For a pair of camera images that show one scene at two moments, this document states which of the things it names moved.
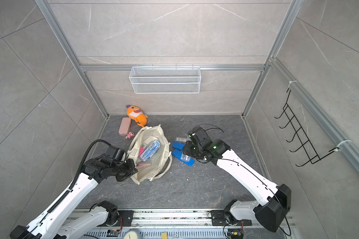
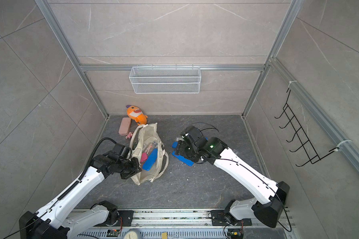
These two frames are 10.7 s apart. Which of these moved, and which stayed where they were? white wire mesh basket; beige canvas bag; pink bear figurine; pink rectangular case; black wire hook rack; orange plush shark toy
Moved: beige canvas bag
Stayed: pink bear figurine; pink rectangular case; black wire hook rack; white wire mesh basket; orange plush shark toy
